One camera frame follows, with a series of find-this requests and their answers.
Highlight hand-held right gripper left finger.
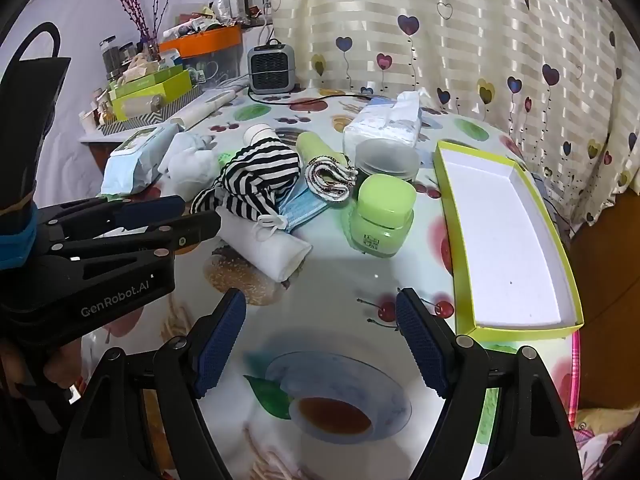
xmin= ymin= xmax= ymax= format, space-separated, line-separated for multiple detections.
xmin=60 ymin=287 xmax=247 ymax=480

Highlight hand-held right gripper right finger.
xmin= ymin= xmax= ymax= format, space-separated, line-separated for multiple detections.
xmin=395 ymin=287 xmax=583 ymax=480

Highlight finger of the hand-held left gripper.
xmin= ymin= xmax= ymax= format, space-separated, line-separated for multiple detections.
xmin=37 ymin=210 xmax=222 ymax=273
xmin=37 ymin=194 xmax=187 ymax=242

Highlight white towel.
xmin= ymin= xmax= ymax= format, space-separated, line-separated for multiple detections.
xmin=217 ymin=208 xmax=312 ymax=283

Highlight light green cloth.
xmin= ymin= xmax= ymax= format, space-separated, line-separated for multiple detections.
xmin=216 ymin=150 xmax=241 ymax=177

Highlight black white striped cloth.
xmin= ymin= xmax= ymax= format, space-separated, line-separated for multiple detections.
xmin=191 ymin=141 xmax=301 ymax=223

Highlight blue face mask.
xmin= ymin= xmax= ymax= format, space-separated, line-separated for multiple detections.
xmin=257 ymin=180 xmax=326 ymax=233

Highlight white knit cloth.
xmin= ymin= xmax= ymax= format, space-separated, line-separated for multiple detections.
xmin=243 ymin=124 xmax=278 ymax=148

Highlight yellow-green cardboard box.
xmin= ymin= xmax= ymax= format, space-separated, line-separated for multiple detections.
xmin=432 ymin=140 xmax=584 ymax=343

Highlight green towel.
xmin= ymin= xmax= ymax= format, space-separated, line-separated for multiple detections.
xmin=296 ymin=131 xmax=359 ymax=202

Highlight soft tissue pack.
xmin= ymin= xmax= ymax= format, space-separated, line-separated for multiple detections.
xmin=342 ymin=91 xmax=423 ymax=148

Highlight person's left hand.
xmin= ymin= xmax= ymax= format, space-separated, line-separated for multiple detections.
xmin=42 ymin=342 xmax=86 ymax=408

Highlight blue wet wipes pack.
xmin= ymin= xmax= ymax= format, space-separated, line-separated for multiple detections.
xmin=101 ymin=127 xmax=180 ymax=196

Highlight grey chevron patterned box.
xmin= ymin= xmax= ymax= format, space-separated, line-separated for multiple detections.
xmin=100 ymin=85 xmax=203 ymax=136

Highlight fruit print tablecloth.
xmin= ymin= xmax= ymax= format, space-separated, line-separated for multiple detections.
xmin=80 ymin=85 xmax=583 ymax=480

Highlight green gift box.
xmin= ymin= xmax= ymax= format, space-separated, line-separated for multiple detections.
xmin=109 ymin=67 xmax=193 ymax=121

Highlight long white paper roll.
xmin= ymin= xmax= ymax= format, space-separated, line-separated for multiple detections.
xmin=167 ymin=89 xmax=249 ymax=131

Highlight green lidded cream jar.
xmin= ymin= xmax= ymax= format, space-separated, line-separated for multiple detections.
xmin=341 ymin=174 xmax=417 ymax=259

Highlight beige plush toy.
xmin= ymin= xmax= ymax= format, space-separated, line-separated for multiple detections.
xmin=120 ymin=55 xmax=161 ymax=83

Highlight white printed mug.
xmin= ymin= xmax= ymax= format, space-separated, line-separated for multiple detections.
xmin=187 ymin=62 xmax=221 ymax=86

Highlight orange rimmed storage bin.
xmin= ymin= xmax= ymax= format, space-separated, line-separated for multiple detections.
xmin=159 ymin=25 xmax=244 ymax=85

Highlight grey space heater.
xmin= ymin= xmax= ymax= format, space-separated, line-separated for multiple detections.
xmin=247 ymin=39 xmax=297 ymax=95

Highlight clear plastic container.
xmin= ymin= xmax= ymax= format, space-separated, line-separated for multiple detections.
xmin=354 ymin=138 xmax=421 ymax=182

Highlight assorted clutter pile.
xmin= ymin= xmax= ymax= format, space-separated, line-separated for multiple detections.
xmin=162 ymin=2 xmax=246 ymax=41

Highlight purple flower branches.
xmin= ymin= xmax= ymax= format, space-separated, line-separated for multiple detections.
xmin=104 ymin=0 xmax=176 ymax=46

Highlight heart print curtain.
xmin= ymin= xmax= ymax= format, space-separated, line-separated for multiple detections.
xmin=265 ymin=0 xmax=640 ymax=226

